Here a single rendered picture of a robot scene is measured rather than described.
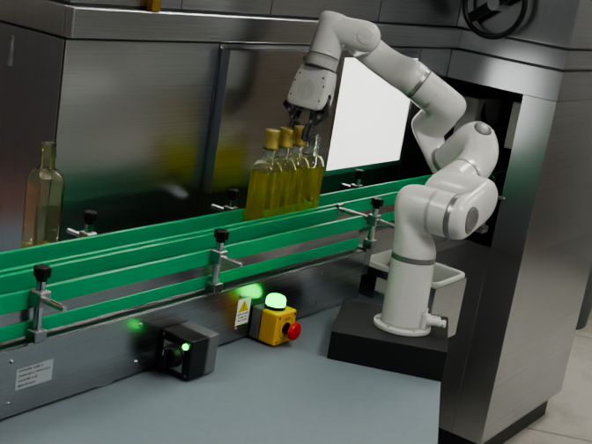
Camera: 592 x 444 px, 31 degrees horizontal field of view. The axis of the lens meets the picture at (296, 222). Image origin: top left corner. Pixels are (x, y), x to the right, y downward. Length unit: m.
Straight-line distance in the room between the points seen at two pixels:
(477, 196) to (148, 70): 0.74
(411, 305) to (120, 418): 0.71
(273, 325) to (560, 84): 1.40
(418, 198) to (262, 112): 0.53
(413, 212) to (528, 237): 1.18
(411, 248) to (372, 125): 0.86
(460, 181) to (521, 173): 1.05
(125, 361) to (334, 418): 0.40
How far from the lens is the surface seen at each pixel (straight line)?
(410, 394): 2.14
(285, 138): 2.44
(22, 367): 1.80
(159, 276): 2.01
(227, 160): 2.50
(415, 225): 2.22
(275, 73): 2.57
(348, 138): 2.92
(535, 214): 3.34
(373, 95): 2.98
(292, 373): 2.13
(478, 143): 2.43
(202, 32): 2.34
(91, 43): 2.14
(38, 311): 1.78
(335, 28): 2.48
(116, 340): 1.95
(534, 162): 3.30
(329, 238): 2.47
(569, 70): 3.31
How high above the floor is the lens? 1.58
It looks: 15 degrees down
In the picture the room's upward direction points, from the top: 9 degrees clockwise
